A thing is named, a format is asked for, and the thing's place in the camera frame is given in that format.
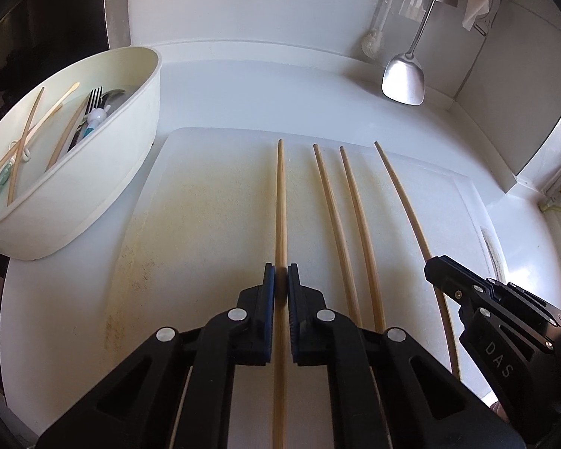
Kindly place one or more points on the white bottle brush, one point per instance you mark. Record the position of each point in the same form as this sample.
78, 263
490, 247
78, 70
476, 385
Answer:
371, 42

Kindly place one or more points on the cream training chopsticks green figure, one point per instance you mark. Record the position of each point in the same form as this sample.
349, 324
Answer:
51, 110

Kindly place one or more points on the metal spatula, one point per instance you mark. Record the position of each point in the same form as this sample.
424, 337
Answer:
402, 79

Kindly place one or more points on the black glass stove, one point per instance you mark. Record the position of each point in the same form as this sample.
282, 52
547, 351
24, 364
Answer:
37, 18

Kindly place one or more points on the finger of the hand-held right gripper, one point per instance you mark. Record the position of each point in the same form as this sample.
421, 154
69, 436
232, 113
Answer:
449, 276
523, 301

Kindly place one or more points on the white cutting board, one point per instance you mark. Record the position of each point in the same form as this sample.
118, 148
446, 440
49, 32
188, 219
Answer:
191, 220

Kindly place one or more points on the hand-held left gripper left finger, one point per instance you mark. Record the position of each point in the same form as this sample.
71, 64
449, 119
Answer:
269, 299

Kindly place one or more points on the white oval plastic basin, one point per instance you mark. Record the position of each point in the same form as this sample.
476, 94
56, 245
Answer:
98, 187

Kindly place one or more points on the wooden chopstick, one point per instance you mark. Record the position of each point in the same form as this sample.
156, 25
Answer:
359, 210
28, 142
332, 210
280, 206
0, 170
68, 133
404, 196

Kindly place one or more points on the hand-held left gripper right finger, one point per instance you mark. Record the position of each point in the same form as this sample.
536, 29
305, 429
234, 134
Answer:
293, 299

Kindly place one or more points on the metal fork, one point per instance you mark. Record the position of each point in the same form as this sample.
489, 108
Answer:
92, 99

